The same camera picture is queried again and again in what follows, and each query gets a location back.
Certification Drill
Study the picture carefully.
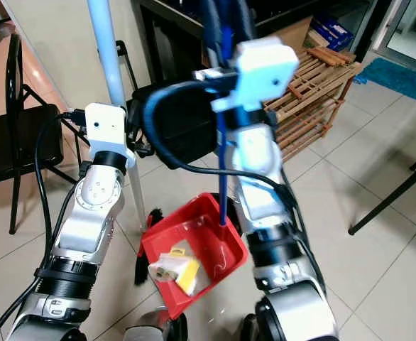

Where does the robot left leg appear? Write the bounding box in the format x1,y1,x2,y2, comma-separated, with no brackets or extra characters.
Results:
126,307,187,341

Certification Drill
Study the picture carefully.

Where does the robot right leg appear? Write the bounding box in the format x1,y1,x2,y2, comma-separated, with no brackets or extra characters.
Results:
240,313,266,341

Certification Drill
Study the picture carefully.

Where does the brown cardboard box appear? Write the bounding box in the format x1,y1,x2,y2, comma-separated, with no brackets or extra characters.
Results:
258,18,314,54

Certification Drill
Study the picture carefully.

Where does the red dustpan blue handle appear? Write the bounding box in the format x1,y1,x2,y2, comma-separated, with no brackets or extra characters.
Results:
141,0,249,320

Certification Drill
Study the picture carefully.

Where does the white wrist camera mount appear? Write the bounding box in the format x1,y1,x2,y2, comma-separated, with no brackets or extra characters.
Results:
212,37,300,114
85,103,136,169

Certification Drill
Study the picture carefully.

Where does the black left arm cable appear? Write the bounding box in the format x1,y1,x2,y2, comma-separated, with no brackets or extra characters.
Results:
0,110,92,341

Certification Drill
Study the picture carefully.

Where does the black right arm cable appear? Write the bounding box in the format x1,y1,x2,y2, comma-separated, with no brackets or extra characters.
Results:
141,80,290,196

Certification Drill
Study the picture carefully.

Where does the yellow wrapper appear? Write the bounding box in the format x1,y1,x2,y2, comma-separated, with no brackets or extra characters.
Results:
176,257,200,296

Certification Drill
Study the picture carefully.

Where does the robot leg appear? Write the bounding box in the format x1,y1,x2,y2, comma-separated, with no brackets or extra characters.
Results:
240,313,266,341
126,307,187,341

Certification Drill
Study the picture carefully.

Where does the black shelf unit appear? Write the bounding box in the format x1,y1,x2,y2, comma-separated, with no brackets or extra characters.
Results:
133,0,372,86

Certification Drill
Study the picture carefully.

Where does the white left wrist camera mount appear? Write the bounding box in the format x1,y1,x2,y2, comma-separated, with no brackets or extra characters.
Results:
85,103,136,169

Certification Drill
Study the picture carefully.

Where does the wooden slatted rack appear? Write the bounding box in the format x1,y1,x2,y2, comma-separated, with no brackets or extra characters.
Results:
265,46,363,163

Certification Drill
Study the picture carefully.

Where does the black folding chair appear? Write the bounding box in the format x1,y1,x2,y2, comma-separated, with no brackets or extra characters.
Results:
0,32,77,235

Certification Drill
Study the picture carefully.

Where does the blue printed box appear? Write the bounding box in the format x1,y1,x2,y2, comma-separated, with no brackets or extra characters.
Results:
307,14,354,50

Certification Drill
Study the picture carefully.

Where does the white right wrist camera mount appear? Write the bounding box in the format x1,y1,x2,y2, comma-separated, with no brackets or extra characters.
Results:
212,37,300,114

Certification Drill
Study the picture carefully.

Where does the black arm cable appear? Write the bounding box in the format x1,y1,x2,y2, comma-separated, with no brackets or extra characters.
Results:
0,110,92,341
141,80,290,196

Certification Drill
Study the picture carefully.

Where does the glass door silver frame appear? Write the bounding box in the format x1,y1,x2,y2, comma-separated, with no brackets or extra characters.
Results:
375,0,416,61

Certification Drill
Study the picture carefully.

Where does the blue floor mat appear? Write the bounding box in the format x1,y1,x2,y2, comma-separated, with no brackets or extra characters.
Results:
354,57,416,106

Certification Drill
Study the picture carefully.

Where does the black hand trolley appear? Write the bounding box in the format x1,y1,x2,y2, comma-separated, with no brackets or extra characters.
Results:
114,39,131,93

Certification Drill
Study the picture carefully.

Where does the pale cardboard scrap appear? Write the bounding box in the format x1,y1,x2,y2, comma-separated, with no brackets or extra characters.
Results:
148,257,180,283

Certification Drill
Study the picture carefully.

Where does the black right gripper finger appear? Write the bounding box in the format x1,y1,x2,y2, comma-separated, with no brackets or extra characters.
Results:
201,0,226,68
231,0,255,43

